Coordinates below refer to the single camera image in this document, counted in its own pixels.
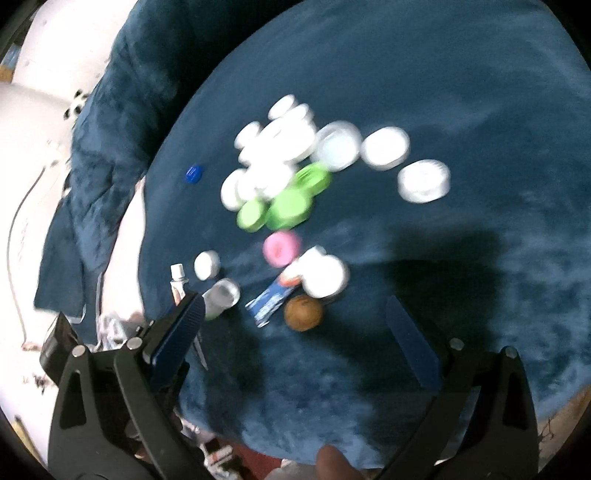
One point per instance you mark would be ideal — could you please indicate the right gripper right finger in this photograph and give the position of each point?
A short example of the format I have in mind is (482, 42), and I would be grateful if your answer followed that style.
(481, 422)

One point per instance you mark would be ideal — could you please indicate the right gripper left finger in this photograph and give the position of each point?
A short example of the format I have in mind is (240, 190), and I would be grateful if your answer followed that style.
(109, 421)

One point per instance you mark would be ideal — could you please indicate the white bottle cap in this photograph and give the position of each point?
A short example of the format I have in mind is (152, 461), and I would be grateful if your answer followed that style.
(206, 265)

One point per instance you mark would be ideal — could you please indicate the blue medicine sachet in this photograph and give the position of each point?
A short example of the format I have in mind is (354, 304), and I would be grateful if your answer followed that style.
(262, 307)

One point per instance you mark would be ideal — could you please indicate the brown bottle cap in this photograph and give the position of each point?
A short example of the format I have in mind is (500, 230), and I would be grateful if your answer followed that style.
(303, 313)

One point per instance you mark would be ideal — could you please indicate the pink bottle cap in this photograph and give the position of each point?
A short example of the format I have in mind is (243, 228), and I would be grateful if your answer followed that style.
(281, 248)

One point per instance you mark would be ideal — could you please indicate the right hand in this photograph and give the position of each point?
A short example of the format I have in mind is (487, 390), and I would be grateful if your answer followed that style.
(332, 465)

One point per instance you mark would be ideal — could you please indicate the white ointment tube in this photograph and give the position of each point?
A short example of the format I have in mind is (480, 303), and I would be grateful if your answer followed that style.
(178, 282)

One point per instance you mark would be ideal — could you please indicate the green bottle cap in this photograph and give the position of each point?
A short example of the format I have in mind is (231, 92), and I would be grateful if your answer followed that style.
(252, 216)
(290, 208)
(313, 179)

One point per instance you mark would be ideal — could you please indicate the white round cap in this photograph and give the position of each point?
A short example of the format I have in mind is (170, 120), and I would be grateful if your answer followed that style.
(424, 181)

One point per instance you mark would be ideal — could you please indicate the blue bottle cap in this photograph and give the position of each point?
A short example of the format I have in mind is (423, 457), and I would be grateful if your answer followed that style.
(194, 174)

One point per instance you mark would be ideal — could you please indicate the white jar lid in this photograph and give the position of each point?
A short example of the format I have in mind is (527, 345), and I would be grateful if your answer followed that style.
(338, 146)

